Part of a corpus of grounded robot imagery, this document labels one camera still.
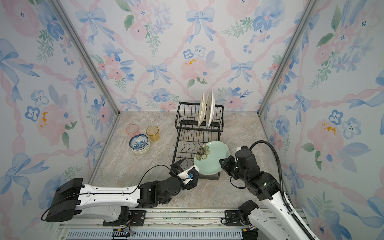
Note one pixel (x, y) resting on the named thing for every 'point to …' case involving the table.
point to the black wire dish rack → (190, 137)
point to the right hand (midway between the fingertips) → (218, 160)
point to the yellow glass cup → (153, 132)
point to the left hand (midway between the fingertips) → (191, 164)
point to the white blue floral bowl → (138, 141)
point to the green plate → (207, 156)
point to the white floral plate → (210, 109)
